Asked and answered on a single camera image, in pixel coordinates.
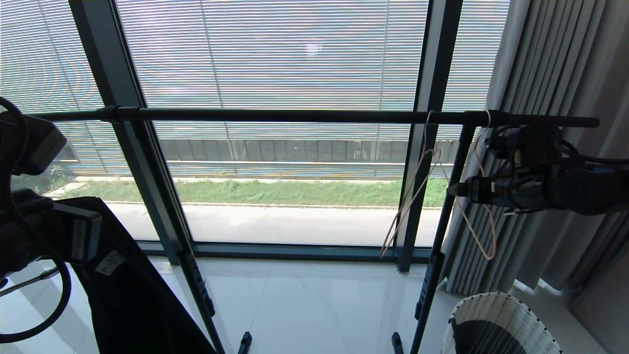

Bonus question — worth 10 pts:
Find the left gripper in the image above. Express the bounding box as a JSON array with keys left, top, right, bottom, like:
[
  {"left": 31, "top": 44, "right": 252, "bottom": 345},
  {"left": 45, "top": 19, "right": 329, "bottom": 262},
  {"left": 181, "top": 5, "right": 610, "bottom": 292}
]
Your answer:
[{"left": 0, "top": 189, "right": 103, "bottom": 277}]

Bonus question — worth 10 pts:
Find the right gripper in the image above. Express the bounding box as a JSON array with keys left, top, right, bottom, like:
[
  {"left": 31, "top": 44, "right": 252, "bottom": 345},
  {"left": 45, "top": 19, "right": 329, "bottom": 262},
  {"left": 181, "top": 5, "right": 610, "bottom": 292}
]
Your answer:
[{"left": 466, "top": 173, "right": 558, "bottom": 213}]

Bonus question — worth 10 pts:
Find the pink clothes hanger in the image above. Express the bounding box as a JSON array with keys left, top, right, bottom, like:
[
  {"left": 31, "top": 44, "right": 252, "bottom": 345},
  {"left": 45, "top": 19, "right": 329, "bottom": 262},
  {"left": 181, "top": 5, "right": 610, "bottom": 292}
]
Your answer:
[
  {"left": 456, "top": 110, "right": 498, "bottom": 261},
  {"left": 379, "top": 110, "right": 450, "bottom": 259}
]

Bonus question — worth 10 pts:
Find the black garment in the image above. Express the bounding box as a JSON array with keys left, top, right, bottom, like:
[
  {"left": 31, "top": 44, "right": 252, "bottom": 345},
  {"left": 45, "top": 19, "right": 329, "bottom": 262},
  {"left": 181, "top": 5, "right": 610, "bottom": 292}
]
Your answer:
[{"left": 57, "top": 197, "right": 218, "bottom": 354}]

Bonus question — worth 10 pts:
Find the white laundry basket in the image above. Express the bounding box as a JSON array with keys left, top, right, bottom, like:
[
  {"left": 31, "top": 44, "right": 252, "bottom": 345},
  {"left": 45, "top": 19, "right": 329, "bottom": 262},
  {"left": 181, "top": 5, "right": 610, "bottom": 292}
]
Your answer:
[{"left": 441, "top": 292, "right": 564, "bottom": 354}]

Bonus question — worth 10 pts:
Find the black clothes rack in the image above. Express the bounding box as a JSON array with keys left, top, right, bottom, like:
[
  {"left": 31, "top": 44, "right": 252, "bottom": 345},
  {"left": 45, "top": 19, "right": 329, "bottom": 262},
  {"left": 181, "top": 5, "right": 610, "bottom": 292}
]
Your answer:
[{"left": 29, "top": 105, "right": 601, "bottom": 354}]

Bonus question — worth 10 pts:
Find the beige curtain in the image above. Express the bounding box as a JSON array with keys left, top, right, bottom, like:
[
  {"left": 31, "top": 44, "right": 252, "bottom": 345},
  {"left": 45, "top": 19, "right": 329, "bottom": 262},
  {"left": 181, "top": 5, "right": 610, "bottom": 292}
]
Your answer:
[{"left": 441, "top": 0, "right": 629, "bottom": 306}]

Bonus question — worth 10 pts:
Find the window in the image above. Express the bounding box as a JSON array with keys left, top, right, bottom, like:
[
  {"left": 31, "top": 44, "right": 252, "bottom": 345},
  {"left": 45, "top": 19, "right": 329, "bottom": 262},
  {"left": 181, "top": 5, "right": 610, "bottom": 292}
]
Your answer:
[{"left": 0, "top": 0, "right": 512, "bottom": 272}]

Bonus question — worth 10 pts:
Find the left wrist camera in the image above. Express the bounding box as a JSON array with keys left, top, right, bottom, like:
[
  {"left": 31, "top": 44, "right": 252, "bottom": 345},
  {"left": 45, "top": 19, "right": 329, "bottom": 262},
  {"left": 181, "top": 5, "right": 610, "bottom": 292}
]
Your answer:
[{"left": 0, "top": 112, "right": 68, "bottom": 176}]

